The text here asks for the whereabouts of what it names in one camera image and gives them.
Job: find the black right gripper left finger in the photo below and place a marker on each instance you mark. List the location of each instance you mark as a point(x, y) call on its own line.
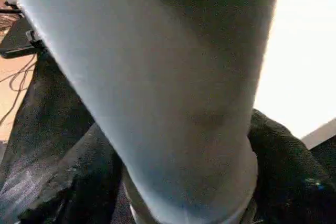
point(86, 182)

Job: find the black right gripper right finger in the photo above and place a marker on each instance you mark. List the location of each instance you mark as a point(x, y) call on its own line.
point(288, 176)

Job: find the white plastic table top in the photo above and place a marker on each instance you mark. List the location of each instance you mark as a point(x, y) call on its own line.
point(302, 51)

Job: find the white plastic table leg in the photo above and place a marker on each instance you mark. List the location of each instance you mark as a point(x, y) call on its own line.
point(157, 77)

